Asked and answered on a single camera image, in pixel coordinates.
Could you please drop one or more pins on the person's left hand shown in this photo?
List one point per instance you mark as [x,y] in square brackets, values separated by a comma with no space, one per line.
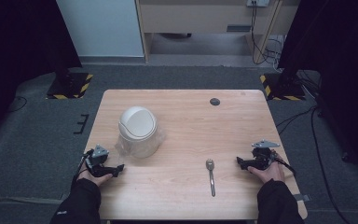
[90,178]

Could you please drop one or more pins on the person's right hand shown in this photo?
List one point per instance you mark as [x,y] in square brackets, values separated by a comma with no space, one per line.
[270,174]

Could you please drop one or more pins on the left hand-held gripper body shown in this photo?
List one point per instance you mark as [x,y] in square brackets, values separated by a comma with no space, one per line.
[99,158]

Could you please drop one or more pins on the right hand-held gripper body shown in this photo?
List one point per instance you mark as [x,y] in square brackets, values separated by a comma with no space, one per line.
[262,155]

